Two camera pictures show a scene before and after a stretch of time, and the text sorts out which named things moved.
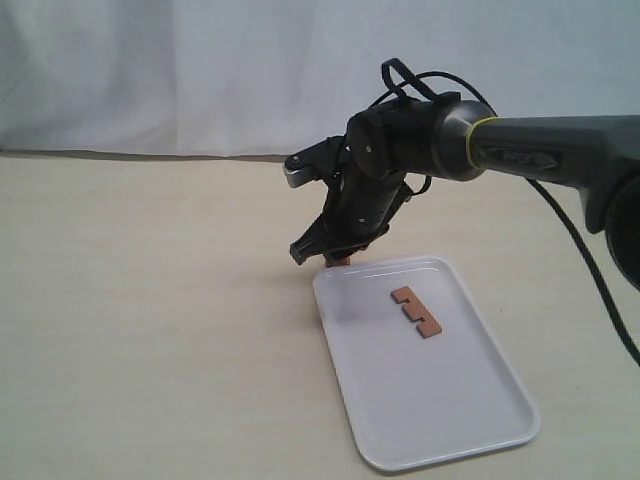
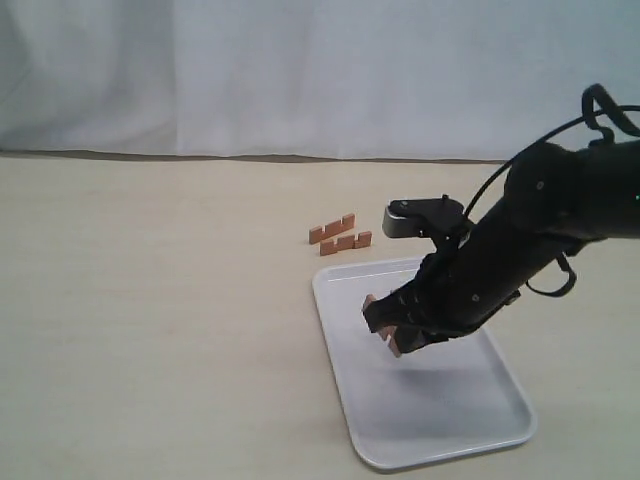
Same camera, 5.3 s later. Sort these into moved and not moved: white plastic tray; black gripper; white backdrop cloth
Moved: black gripper
Not moved: white plastic tray; white backdrop cloth
